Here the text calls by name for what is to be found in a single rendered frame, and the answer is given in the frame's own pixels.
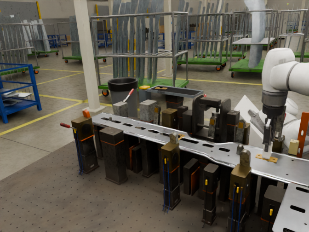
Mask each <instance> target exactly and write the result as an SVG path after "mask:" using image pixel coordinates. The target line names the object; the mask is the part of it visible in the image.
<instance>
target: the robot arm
mask: <svg viewBox="0 0 309 232"><path fill-rule="evenodd" d="M262 84H263V90H262V100H261V102H262V103H263V108H262V110H261V111H259V112H258V113H256V112H255V111H253V110H251V109H250V110H249V111H248V113H249V114H250V116H251V119H250V122H251V123H252V124H253V125H254V126H255V127H256V128H257V129H258V130H259V131H260V132H261V133H262V134H263V142H262V144H263V153H262V158H265V159H270V157H271V153H272V146H273V142H274V141H275V140H273V138H274V135H275V128H276V122H277V119H278V116H280V115H282V114H283V108H284V105H286V117H285V120H284V124H283V129H282V135H284V136H285V141H284V144H285V145H286V146H287V147H288V148H289V144H290V141H291V139H294V140H297V139H298V132H299V127H300V122H301V120H298V119H297V116H296V114H298V106H297V105H296V103H295V102H294V101H293V100H291V99H290V98H287V95H288V91H293V92H296V93H299V94H302V95H305V96H309V63H300V62H296V61H295V56H294V53H293V51H292V50H291V49H289V48H275V49H272V50H270V51H269V52H268V53H267V55H266V58H265V61H264V65H263V71H262ZM307 153H309V122H308V128H307V133H306V138H305V143H304V148H303V155H305V154H307Z"/></svg>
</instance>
